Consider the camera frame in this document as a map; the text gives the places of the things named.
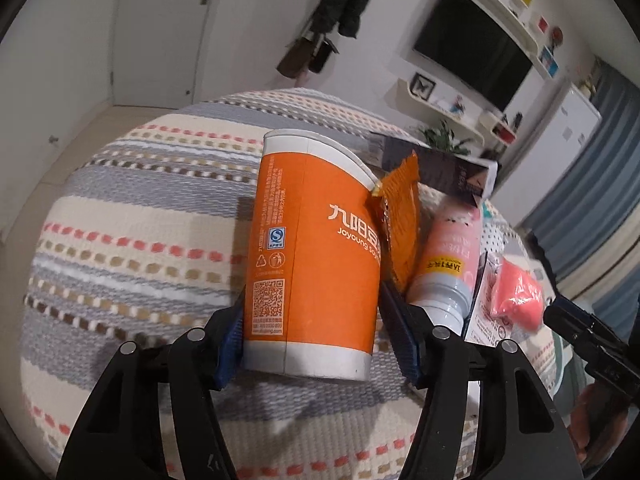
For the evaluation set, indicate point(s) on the white printed packet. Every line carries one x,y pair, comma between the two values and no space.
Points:
482,322

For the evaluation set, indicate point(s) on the white tv console shelf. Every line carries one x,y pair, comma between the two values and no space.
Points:
460,115

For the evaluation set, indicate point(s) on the framed butterfly picture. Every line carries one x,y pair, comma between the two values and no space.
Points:
422,86

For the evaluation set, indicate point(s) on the pink crumpled wrapper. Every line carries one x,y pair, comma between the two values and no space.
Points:
517,292

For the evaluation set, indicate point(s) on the orange paper cup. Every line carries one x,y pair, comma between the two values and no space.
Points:
310,260

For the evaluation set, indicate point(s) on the white wall shelf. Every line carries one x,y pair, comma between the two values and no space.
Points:
515,15

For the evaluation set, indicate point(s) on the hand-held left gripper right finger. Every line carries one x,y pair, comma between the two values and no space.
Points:
406,340

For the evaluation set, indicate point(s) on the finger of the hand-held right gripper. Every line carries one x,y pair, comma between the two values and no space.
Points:
585,332

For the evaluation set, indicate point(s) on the white refrigerator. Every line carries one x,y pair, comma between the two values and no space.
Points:
562,150

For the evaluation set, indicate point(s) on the orange snack packet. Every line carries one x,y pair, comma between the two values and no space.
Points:
400,220

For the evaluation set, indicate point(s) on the striped woven tablecloth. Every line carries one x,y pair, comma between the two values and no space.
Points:
140,230

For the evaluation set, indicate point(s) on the black flat television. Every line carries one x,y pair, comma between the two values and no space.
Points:
470,47

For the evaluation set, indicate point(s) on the black hanging bag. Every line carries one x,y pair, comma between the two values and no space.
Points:
322,55

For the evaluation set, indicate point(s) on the blue grey curtain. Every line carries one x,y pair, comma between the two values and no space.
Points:
595,185

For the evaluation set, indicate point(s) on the green potted plant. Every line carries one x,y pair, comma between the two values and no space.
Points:
447,137

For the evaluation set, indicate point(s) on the pink plastic bottle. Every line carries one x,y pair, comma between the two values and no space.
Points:
447,260

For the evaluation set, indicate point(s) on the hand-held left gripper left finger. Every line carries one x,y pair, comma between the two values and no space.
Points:
231,347

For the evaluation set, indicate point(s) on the dark cardboard box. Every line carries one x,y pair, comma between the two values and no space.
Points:
440,170

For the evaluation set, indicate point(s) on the white door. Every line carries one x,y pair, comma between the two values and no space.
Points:
160,30

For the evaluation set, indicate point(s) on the person's right hand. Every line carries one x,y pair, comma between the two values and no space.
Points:
580,425

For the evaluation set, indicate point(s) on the brown hanging bag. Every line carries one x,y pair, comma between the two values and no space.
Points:
295,57

